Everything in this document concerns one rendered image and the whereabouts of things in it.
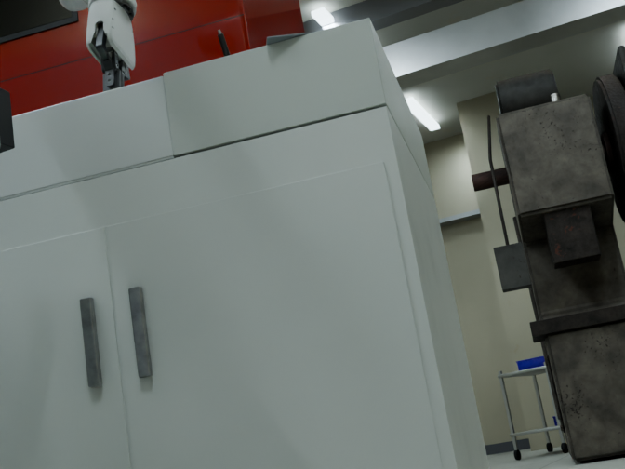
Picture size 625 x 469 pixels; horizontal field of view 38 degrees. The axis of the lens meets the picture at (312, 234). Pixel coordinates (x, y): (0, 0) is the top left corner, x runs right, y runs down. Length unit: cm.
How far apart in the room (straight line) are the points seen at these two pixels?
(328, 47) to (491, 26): 646
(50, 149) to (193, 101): 26
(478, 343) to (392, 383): 1054
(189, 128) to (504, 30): 649
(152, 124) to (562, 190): 517
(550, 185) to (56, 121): 519
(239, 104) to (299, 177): 16
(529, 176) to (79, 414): 531
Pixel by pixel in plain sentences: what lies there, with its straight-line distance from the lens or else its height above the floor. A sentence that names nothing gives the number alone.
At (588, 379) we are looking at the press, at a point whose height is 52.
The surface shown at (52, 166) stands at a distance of 157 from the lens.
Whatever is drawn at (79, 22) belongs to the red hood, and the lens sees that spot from 236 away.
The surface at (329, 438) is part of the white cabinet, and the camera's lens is 133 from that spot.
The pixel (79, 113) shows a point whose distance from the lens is 157.
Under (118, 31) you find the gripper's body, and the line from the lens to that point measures 164.
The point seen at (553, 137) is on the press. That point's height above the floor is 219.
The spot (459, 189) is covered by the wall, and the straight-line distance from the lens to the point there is 1216.
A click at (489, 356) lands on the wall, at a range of 1181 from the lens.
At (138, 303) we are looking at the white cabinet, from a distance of 143.
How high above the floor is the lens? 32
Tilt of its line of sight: 14 degrees up
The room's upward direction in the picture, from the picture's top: 10 degrees counter-clockwise
